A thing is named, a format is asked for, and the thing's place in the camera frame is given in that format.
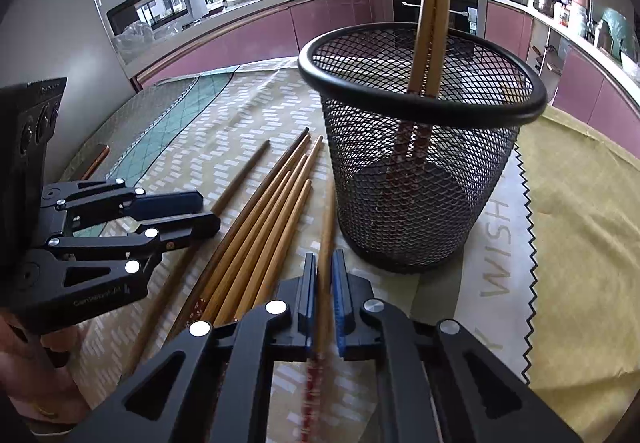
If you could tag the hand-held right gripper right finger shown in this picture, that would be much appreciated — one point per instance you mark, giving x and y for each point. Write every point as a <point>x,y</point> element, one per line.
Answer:
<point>341,303</point>

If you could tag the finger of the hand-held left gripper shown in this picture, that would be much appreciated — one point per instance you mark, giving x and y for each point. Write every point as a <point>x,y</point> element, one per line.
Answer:
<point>170,203</point>
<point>190,228</point>

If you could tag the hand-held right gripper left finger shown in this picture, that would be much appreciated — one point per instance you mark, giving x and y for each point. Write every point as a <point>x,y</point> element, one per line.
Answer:
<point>310,303</point>

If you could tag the bunch of wooden chopsticks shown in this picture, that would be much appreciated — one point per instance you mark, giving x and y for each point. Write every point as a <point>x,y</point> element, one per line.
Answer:
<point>270,223</point>

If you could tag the black mesh utensil holder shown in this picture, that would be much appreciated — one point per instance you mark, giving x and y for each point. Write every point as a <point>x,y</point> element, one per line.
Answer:
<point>440,203</point>

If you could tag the person's left hand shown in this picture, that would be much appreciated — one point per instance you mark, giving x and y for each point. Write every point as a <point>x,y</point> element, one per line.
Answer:
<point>40,393</point>

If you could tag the brown wooden board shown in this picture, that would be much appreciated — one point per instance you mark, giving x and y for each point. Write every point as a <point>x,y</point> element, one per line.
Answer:
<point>95,162</point>

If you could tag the patterned printed tablecloth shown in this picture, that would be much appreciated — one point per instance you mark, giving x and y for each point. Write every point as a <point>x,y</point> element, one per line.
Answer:
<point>190,108</point>

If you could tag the clear plastic bag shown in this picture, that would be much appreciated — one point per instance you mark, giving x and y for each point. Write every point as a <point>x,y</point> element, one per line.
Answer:
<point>135,35</point>

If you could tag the pink lower kitchen cabinets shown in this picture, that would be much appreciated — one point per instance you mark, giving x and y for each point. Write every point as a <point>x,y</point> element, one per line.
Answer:
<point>240,38</point>
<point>580,78</point>

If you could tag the silver microwave oven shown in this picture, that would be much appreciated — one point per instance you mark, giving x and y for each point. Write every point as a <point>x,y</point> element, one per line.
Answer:
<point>150,5</point>

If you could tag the black built-in oven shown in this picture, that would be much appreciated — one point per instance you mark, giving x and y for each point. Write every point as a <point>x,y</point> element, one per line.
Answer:
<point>465,13</point>

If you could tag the steel cooking pot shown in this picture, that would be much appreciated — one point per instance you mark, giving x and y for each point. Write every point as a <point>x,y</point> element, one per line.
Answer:
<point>545,0</point>

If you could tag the teal bag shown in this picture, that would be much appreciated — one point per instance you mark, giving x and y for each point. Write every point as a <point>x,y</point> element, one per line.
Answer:
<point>617,33</point>

